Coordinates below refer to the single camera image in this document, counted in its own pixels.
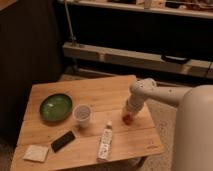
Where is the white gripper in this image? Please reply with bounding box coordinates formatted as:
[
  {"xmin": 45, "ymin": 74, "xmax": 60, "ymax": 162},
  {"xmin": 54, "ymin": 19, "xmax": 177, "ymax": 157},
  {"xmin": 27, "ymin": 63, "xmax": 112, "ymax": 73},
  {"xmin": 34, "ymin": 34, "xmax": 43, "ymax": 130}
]
[{"xmin": 122, "ymin": 96, "xmax": 145, "ymax": 117}]

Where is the red orange pepper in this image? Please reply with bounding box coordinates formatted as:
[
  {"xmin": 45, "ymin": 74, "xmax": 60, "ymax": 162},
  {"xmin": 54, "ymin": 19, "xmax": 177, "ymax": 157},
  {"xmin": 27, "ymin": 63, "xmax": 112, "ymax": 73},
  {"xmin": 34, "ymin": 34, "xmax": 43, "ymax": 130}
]
[{"xmin": 122, "ymin": 115, "xmax": 133, "ymax": 125}]

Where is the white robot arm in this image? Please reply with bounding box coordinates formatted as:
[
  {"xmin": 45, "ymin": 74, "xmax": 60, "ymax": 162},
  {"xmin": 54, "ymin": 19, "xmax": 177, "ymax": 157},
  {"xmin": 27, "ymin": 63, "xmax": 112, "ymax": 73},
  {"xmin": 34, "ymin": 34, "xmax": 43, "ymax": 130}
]
[{"xmin": 122, "ymin": 78, "xmax": 213, "ymax": 171}]

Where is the clear plastic cup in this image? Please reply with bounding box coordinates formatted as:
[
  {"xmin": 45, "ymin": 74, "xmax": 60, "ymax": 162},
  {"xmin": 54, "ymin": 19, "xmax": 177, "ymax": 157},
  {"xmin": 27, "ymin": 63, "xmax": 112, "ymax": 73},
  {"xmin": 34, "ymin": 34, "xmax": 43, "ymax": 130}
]
[{"xmin": 73, "ymin": 104, "xmax": 91, "ymax": 128}]

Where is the white tube bottle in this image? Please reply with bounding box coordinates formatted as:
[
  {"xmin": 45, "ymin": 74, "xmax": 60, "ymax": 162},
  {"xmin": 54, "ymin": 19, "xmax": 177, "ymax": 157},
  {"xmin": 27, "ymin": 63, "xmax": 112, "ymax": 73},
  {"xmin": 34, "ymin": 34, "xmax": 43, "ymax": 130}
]
[{"xmin": 97, "ymin": 121, "xmax": 113, "ymax": 162}]

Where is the wooden table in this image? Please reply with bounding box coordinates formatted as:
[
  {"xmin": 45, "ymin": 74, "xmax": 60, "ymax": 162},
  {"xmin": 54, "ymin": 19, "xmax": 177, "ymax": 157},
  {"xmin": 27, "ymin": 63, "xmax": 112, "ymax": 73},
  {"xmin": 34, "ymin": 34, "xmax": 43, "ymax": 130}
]
[{"xmin": 10, "ymin": 75, "xmax": 164, "ymax": 171}]

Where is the wooden shelf unit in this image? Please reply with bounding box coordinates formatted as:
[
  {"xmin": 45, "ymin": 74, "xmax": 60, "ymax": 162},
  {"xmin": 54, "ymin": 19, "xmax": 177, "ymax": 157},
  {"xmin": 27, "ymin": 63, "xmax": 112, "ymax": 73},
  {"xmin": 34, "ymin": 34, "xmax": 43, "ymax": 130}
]
[{"xmin": 56, "ymin": 0, "xmax": 213, "ymax": 77}]

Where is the black smartphone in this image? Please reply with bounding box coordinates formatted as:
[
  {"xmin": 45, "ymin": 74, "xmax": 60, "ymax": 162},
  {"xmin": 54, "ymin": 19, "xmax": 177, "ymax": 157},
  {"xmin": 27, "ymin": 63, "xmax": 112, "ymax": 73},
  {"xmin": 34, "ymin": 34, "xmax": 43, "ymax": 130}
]
[{"xmin": 51, "ymin": 131, "xmax": 75, "ymax": 152}]

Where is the green bowl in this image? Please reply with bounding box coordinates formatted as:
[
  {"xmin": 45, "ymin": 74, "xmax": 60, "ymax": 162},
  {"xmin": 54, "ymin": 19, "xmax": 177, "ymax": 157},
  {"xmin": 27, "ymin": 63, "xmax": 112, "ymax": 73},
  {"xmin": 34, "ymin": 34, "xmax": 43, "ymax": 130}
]
[{"xmin": 39, "ymin": 93, "xmax": 73, "ymax": 122}]

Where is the white square sponge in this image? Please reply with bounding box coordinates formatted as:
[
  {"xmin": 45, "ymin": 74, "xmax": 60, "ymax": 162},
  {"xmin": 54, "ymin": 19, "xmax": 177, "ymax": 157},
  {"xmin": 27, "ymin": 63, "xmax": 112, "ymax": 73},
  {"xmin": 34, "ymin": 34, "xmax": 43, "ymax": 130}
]
[{"xmin": 23, "ymin": 145, "xmax": 49, "ymax": 162}]

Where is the black handle on shelf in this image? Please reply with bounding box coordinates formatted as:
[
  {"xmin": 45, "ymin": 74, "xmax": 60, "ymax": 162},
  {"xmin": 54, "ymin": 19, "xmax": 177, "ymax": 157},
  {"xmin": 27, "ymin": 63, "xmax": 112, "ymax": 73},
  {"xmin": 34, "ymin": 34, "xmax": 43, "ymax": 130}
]
[{"xmin": 161, "ymin": 55, "xmax": 190, "ymax": 64}]

